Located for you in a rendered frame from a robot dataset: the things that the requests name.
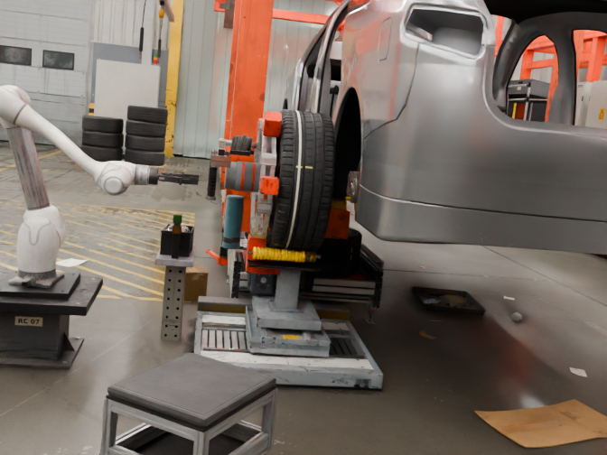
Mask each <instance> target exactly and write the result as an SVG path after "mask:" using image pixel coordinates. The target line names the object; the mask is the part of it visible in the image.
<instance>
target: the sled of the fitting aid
mask: <svg viewBox="0 0 607 455"><path fill-rule="evenodd" d="M245 323H246V329H247V341H248V347H249V353H262V354H279V355H296V356H314V357H328V356H329V350H330V340H329V338H328V336H327V334H326V332H325V330H324V328H323V326H321V330H291V329H275V328H259V327H257V324H256V319H255V314H254V310H253V306H248V305H246V314H245Z"/></svg>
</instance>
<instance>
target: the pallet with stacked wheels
mask: <svg viewBox="0 0 607 455"><path fill-rule="evenodd" d="M167 119H168V109H166V108H158V107H140V106H131V105H129V106H128V107H127V120H126V136H125V139H126V140H125V148H126V149H125V160H122V155H123V149H122V147H123V143H124V134H122V133H123V129H124V123H123V122H124V120H123V119H122V118H114V117H106V116H83V117H82V129H83V131H82V133H83V134H82V143H83V145H82V146H81V147H82V148H81V151H82V152H83V153H85V154H86V155H87V156H89V157H90V158H92V159H93V160H95V161H97V162H100V163H104V162H110V161H120V162H128V163H133V164H140V165H148V166H149V168H150V167H153V168H158V169H159V173H162V172H166V171H167V164H164V159H165V152H164V149H165V138H164V137H165V134H166V123H167Z"/></svg>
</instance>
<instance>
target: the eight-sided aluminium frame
mask: <svg viewBox="0 0 607 455"><path fill-rule="evenodd" d="M263 123H264V120H262V119H260V120H259V123H258V129H259V127H260V128H261V129H262V153H261V163H260V167H261V170H260V177H261V176H265V172H266V167H267V168H270V175H269V176H271V177H275V167H276V137H272V136H271V153H267V152H266V136H263V126H262V125H263ZM258 157H259V151H258V150H257V149H256V148H255V153H254V159H255V160H254V163H258ZM250 198H251V210H250V223H249V231H251V235H252V237H253V238H266V232H267V227H268V222H269V218H270V214H271V212H272V206H273V201H272V198H273V195H269V194H268V195H267V200H264V194H261V193H260V191H259V190H258V192H251V195H250ZM255 200H257V212H256V216H255ZM263 214H265V218H264V220H263Z"/></svg>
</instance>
